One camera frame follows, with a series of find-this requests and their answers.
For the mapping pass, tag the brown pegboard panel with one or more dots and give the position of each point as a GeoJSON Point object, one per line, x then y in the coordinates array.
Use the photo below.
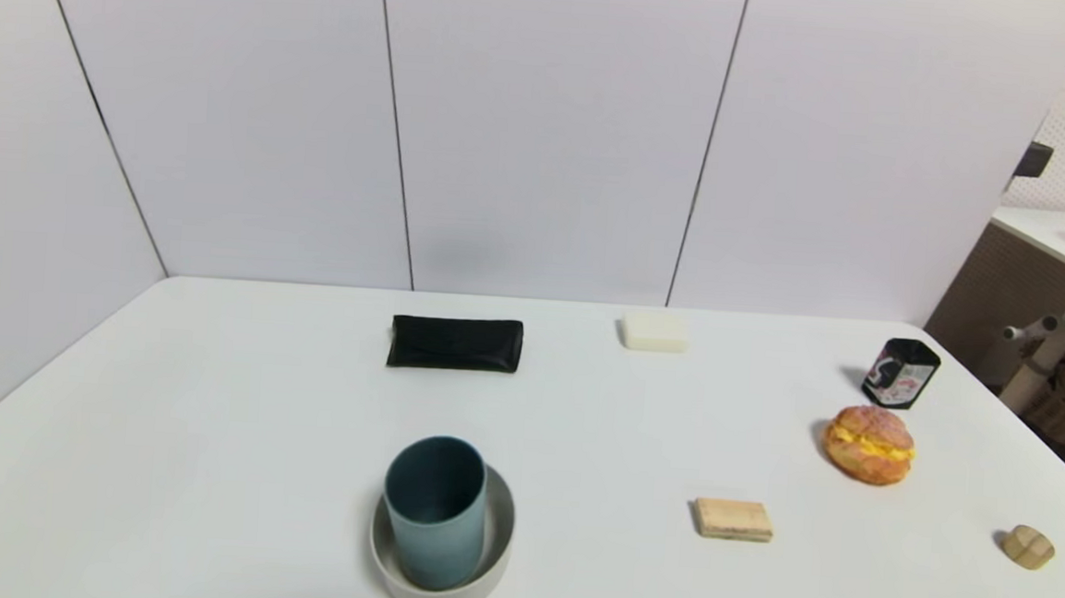
{"type": "Point", "coordinates": [986, 290]}

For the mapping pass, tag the round wooden block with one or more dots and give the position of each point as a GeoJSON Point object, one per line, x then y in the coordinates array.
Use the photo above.
{"type": "Point", "coordinates": [1029, 548]}

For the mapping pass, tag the black tin with pink print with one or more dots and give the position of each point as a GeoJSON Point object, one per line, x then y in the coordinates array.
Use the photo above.
{"type": "Point", "coordinates": [899, 375]}

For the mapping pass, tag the black leather glasses case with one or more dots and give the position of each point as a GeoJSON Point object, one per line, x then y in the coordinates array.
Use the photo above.
{"type": "Point", "coordinates": [456, 344]}

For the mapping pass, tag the cream puff bun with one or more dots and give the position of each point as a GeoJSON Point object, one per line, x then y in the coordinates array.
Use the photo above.
{"type": "Point", "coordinates": [867, 444]}

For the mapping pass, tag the black desk clamp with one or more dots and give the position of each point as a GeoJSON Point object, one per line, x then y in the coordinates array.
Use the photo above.
{"type": "Point", "coordinates": [1033, 159]}

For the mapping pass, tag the beige round bowl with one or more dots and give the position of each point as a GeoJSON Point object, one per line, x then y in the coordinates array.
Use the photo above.
{"type": "Point", "coordinates": [501, 530]}

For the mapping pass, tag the white side desk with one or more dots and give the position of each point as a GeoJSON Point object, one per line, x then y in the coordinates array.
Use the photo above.
{"type": "Point", "coordinates": [1045, 233]}

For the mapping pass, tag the rectangular wooden block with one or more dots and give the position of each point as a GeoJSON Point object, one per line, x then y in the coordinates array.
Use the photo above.
{"type": "Point", "coordinates": [733, 520]}

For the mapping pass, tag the light blue plastic cup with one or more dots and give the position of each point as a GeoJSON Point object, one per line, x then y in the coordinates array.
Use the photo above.
{"type": "Point", "coordinates": [434, 543]}

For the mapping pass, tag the white soap bar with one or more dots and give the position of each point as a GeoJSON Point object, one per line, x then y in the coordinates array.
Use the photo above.
{"type": "Point", "coordinates": [655, 332]}

